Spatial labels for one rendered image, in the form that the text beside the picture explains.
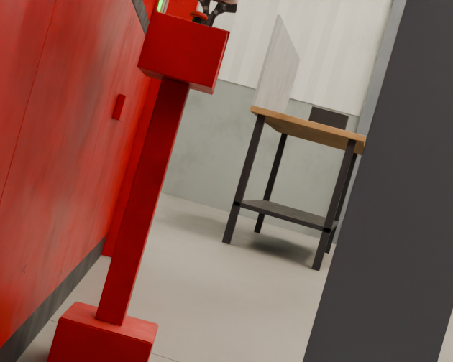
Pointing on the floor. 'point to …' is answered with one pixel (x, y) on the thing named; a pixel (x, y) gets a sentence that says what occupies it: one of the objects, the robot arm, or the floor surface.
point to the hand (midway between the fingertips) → (206, 21)
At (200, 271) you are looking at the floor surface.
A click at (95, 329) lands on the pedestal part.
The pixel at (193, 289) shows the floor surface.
